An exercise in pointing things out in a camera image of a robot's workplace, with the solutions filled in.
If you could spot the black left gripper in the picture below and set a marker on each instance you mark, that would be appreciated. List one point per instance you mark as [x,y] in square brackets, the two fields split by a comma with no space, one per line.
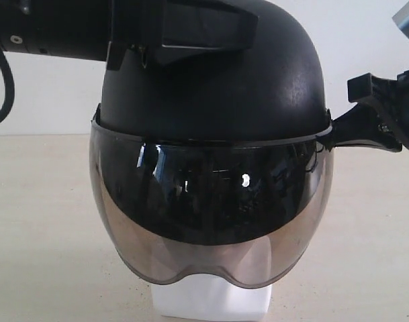
[170,31]

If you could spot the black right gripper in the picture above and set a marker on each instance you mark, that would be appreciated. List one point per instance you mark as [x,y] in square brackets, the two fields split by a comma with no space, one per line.
[379,118]

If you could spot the black helmet with visor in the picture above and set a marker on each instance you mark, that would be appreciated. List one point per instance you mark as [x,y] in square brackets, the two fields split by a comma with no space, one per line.
[214,163]

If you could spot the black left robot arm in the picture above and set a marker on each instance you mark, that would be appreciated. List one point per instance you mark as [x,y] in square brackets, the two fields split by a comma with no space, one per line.
[72,29]

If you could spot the white mannequin head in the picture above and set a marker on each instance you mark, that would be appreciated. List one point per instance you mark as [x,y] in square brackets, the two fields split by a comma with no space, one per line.
[215,283]

